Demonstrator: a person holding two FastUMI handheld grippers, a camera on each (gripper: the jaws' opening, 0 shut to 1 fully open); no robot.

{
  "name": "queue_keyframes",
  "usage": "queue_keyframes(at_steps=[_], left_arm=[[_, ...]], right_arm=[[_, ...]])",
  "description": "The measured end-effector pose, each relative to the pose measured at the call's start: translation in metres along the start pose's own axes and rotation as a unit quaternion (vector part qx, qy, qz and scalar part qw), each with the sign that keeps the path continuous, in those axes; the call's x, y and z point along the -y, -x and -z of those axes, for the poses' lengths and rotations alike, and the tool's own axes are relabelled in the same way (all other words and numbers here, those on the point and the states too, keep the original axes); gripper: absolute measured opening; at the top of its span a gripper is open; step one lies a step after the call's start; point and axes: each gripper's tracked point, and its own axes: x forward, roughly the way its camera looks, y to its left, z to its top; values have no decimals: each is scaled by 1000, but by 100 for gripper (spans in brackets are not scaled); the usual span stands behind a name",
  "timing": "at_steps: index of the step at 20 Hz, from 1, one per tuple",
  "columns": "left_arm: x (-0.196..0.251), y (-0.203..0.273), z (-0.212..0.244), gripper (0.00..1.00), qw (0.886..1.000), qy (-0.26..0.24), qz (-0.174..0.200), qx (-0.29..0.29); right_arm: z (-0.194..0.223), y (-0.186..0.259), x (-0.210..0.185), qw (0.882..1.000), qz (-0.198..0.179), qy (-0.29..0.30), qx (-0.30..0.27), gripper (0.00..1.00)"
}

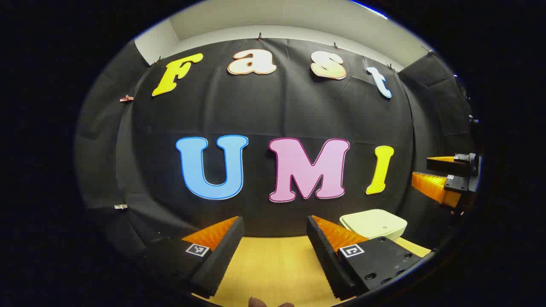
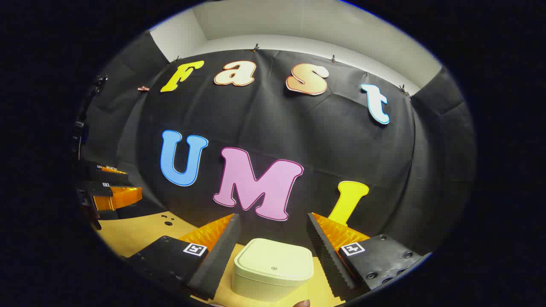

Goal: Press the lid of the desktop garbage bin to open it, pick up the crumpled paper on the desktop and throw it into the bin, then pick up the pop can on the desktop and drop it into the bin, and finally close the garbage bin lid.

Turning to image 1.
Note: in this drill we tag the wooden desktop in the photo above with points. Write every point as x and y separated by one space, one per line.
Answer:
273 268

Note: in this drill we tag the pink cloth clip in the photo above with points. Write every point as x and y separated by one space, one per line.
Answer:
126 99

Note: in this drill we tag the black backdrop cloth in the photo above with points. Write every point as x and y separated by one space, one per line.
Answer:
264 111

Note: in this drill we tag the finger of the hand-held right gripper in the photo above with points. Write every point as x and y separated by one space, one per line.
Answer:
454 184
448 167

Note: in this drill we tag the pale green desktop garbage bin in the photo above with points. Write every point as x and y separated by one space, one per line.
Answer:
373 222

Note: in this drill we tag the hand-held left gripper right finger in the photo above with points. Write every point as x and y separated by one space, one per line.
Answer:
324 260

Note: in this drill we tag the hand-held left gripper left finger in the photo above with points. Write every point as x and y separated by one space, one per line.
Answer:
222 260

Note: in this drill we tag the white cloth clip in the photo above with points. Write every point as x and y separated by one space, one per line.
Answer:
120 207

